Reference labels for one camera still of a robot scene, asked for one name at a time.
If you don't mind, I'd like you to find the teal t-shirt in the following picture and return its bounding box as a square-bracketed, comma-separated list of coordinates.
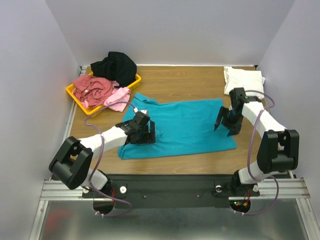
[118, 93, 237, 160]

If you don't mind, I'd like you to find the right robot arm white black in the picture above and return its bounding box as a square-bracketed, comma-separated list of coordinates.
[214, 101, 300, 196]

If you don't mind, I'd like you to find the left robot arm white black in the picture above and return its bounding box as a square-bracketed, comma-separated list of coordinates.
[48, 119, 156, 197]

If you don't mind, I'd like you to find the folded white t-shirt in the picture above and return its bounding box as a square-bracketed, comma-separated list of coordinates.
[223, 66, 265, 99]

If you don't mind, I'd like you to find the yellow plastic bin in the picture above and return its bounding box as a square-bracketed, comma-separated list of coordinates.
[65, 72, 142, 116]

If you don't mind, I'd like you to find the left silver knob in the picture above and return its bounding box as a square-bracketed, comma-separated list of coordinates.
[119, 186, 127, 194]

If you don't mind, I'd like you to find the silver knob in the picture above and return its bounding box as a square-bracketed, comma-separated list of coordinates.
[119, 186, 127, 194]
[215, 185, 223, 193]

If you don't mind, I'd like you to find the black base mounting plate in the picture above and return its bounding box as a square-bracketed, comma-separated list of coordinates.
[79, 173, 261, 210]

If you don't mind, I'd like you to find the dusty rose t-shirt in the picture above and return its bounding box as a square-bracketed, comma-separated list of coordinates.
[73, 74, 113, 109]

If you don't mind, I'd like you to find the right silver knob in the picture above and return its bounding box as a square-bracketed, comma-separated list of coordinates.
[215, 185, 223, 193]

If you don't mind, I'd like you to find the black t-shirt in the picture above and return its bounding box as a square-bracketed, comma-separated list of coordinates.
[90, 51, 137, 87]

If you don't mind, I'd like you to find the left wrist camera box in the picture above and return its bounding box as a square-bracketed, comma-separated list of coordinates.
[115, 111, 150, 135]

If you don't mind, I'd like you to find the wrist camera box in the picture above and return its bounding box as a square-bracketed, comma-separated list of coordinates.
[229, 87, 261, 111]
[115, 111, 150, 135]

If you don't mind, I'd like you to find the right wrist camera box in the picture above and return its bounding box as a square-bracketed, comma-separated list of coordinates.
[229, 87, 261, 111]

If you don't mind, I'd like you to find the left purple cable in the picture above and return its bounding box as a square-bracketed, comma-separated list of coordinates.
[83, 101, 141, 218]

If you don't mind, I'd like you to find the purple cable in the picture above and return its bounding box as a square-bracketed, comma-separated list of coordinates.
[83, 101, 141, 218]
[233, 89, 280, 216]

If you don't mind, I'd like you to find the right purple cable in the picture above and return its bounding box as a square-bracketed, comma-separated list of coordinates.
[233, 89, 280, 216]

